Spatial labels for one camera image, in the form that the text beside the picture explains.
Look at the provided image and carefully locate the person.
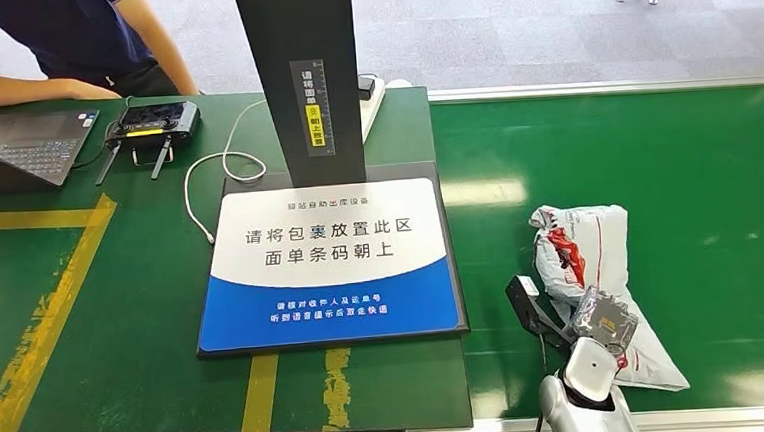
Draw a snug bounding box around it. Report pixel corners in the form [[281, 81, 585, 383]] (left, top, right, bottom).
[[0, 0, 202, 110]]

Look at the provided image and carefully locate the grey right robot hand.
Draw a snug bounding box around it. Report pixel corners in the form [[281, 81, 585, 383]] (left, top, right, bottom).
[[561, 283, 643, 358]]

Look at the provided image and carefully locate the silver conveyor frame rail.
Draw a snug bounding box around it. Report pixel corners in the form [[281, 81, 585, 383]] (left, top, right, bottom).
[[426, 69, 764, 107]]

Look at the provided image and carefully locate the black scanner base platform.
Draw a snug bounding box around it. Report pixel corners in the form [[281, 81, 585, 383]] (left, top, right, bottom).
[[185, 159, 471, 361]]

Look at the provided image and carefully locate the short yellow tape strip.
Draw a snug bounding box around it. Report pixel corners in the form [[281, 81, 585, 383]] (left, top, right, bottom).
[[236, 352, 285, 432]]

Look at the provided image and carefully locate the grey laptop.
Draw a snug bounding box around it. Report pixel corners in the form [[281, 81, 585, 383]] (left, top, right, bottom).
[[0, 105, 106, 194]]

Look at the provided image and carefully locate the person's right hand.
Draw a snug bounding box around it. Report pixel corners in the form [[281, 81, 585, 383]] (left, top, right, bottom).
[[71, 76, 122, 104]]

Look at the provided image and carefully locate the long yellow tape strip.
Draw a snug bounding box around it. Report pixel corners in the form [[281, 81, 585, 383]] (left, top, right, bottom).
[[0, 191, 133, 432]]

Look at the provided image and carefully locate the green conveyor belt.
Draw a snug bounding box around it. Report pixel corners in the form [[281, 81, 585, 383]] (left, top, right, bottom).
[[429, 82, 764, 428]]

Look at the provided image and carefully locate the thin black cable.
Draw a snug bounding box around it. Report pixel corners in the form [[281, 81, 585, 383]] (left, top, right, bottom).
[[67, 119, 122, 171]]

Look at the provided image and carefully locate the white cable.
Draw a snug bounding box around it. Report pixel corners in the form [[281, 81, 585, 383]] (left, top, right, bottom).
[[178, 98, 277, 248]]

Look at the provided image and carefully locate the black scanner column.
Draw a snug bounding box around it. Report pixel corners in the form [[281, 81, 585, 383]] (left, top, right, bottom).
[[231, 0, 369, 192]]

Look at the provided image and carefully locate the worn yellow tape strip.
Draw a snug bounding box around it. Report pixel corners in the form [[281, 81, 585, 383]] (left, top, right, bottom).
[[317, 346, 357, 432]]

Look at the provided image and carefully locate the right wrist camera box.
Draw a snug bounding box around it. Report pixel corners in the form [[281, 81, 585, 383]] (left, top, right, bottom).
[[503, 272, 571, 352]]

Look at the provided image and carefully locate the yellow black column label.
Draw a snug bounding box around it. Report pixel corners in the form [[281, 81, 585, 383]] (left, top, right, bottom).
[[289, 58, 338, 159]]

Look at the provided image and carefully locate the blue white instruction sign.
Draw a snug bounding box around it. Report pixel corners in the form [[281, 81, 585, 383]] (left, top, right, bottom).
[[190, 176, 465, 353]]

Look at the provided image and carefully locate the black remote controller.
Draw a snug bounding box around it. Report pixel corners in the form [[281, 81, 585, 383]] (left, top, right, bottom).
[[90, 98, 205, 186]]

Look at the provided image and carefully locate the green table mat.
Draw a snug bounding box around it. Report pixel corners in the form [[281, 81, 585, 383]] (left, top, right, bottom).
[[0, 75, 474, 432]]

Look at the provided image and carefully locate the white power strip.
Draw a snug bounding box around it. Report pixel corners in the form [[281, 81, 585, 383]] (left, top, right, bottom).
[[356, 72, 392, 144]]

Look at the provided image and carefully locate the grey plastic mailer package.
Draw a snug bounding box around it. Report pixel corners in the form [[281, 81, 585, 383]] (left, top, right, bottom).
[[528, 196, 692, 402]]

